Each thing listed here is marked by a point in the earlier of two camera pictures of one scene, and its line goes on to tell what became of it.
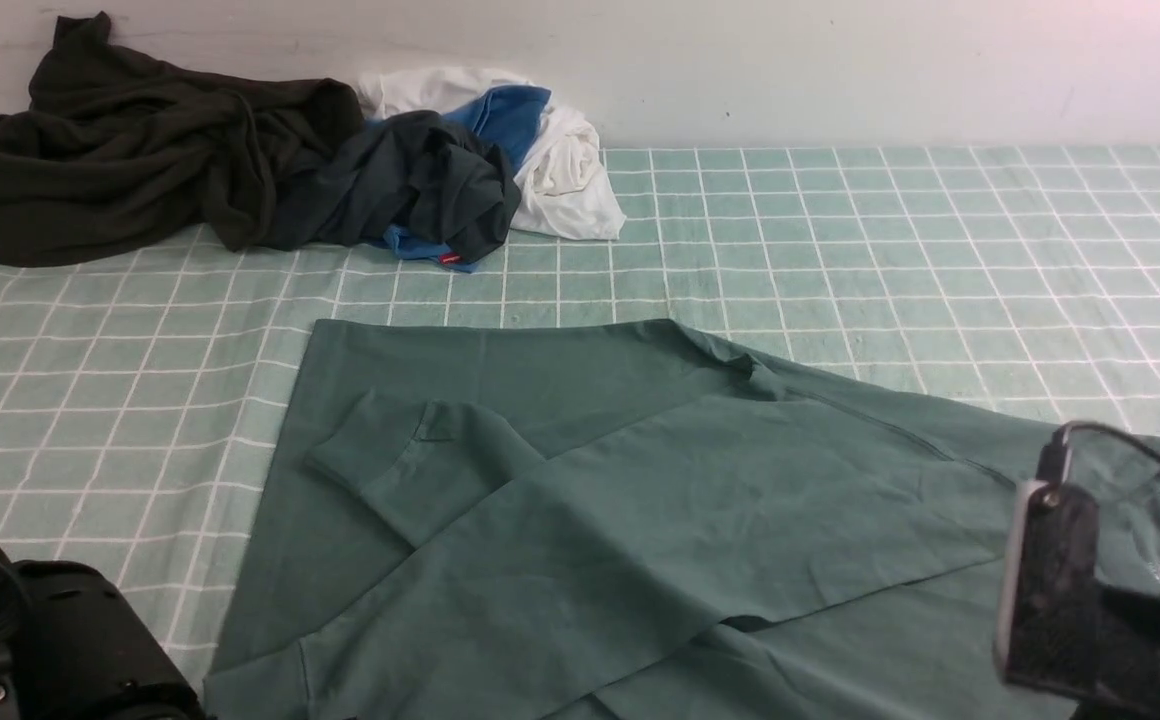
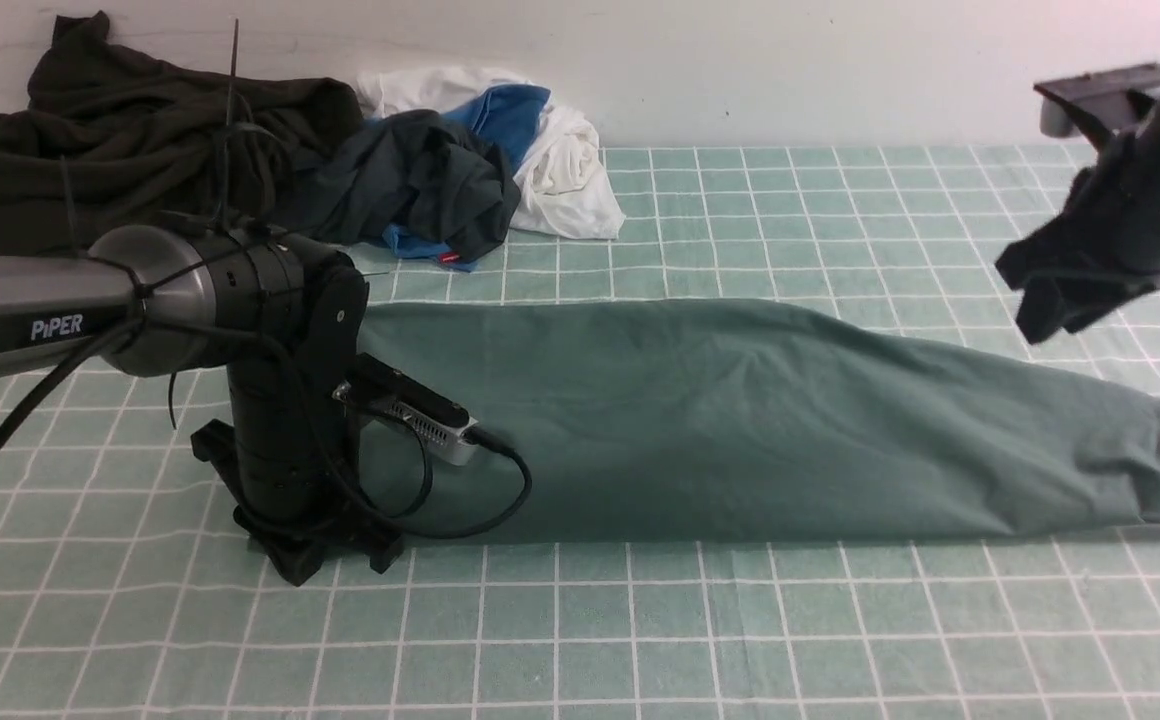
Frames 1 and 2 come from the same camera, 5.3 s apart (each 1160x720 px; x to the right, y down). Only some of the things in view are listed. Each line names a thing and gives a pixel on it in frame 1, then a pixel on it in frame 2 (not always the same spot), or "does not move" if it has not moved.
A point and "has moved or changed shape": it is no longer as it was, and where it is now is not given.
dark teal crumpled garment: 422,174 does not move
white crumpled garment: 565,188 does not move
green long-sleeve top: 630,518 has moved or changed shape
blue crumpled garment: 502,115 does not move
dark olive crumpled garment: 120,154 does not move
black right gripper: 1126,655 to 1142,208
